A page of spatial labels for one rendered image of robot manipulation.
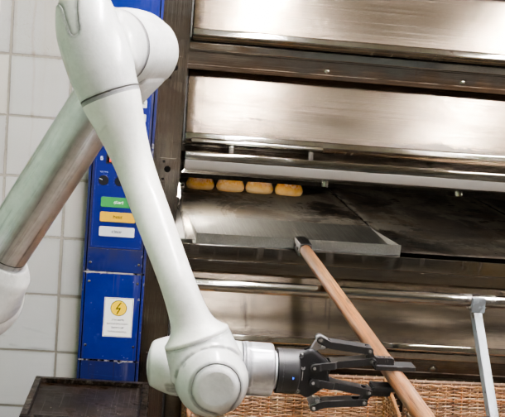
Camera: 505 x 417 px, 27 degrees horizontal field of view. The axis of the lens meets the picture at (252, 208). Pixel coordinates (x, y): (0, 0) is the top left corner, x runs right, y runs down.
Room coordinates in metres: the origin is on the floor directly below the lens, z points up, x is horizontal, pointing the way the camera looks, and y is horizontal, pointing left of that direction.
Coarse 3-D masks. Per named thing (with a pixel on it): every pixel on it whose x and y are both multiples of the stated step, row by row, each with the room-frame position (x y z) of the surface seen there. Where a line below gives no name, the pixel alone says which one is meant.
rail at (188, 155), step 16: (208, 160) 2.51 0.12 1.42; (224, 160) 2.52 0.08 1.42; (240, 160) 2.52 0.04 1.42; (256, 160) 2.53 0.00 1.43; (272, 160) 2.53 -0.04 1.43; (288, 160) 2.54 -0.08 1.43; (304, 160) 2.54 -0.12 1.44; (432, 176) 2.57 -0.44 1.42; (448, 176) 2.58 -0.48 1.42; (464, 176) 2.58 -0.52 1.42; (480, 176) 2.59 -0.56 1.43; (496, 176) 2.59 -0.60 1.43
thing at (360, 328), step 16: (304, 256) 2.54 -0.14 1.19; (320, 272) 2.34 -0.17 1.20; (336, 288) 2.20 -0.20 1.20; (336, 304) 2.13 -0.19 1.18; (352, 304) 2.08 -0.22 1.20; (352, 320) 1.98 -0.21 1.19; (368, 336) 1.87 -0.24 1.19; (384, 352) 1.77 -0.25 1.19; (400, 384) 1.63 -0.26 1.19; (416, 400) 1.55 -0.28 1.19; (416, 416) 1.51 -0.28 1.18; (432, 416) 1.49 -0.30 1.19
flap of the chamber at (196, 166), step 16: (192, 160) 2.51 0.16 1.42; (256, 176) 2.65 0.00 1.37; (272, 176) 2.58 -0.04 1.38; (288, 176) 2.53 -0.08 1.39; (304, 176) 2.53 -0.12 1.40; (320, 176) 2.54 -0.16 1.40; (336, 176) 2.54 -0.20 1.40; (352, 176) 2.55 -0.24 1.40; (368, 176) 2.55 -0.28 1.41; (384, 176) 2.56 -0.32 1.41; (400, 176) 2.56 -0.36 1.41; (416, 176) 2.57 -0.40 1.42; (464, 192) 2.76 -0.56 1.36; (480, 192) 2.69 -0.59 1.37; (496, 192) 2.62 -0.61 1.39
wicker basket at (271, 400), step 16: (368, 384) 2.67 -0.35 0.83; (256, 400) 2.62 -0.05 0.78; (272, 400) 2.63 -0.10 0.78; (304, 400) 2.64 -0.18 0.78; (368, 400) 2.66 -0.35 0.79; (384, 400) 2.66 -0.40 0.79; (192, 416) 2.59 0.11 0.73; (224, 416) 2.60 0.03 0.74; (240, 416) 2.61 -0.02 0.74; (256, 416) 2.61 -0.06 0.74; (272, 416) 2.62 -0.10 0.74; (288, 416) 2.62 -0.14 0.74; (304, 416) 2.63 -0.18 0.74; (336, 416) 2.64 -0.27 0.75; (352, 416) 2.65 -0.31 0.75; (384, 416) 2.65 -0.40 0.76; (400, 416) 2.52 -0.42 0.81
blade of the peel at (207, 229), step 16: (192, 224) 2.83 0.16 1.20; (208, 224) 2.90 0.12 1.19; (224, 224) 2.92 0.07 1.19; (240, 224) 2.94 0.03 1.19; (256, 224) 2.96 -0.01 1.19; (272, 224) 2.98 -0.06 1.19; (288, 224) 3.00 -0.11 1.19; (304, 224) 3.02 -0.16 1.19; (320, 224) 3.04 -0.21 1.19; (336, 224) 3.07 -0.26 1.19; (208, 240) 2.66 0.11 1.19; (224, 240) 2.67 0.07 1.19; (240, 240) 2.68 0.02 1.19; (256, 240) 2.68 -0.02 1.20; (272, 240) 2.69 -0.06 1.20; (288, 240) 2.69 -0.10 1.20; (320, 240) 2.70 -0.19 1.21; (336, 240) 2.84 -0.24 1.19; (352, 240) 2.86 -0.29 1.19; (368, 240) 2.88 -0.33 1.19; (384, 240) 2.89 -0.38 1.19
